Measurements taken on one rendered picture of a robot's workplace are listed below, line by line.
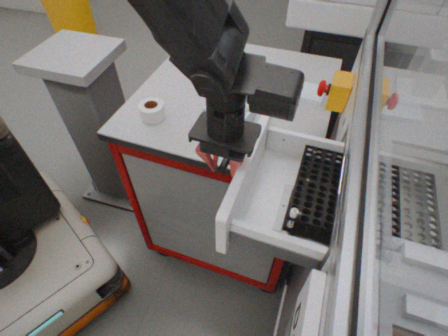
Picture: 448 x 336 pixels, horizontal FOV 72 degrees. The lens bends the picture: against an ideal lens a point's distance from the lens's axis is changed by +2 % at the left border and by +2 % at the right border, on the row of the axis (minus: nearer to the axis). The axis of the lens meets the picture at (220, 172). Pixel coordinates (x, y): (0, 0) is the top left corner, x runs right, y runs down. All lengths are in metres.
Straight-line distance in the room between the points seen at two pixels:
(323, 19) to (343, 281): 1.03
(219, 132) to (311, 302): 0.25
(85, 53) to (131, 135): 0.50
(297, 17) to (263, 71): 0.89
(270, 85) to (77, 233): 1.06
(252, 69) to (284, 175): 0.30
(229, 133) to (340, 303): 0.25
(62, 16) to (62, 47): 1.76
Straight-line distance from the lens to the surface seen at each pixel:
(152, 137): 0.84
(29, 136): 2.30
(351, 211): 0.42
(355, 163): 0.48
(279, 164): 0.66
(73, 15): 3.10
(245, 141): 0.46
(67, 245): 1.29
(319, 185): 0.55
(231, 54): 0.34
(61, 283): 1.23
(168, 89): 1.01
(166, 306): 1.39
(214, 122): 0.44
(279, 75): 0.38
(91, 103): 1.27
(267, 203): 0.59
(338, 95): 0.79
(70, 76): 1.17
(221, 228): 0.47
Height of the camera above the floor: 1.31
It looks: 49 degrees down
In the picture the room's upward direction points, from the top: straight up
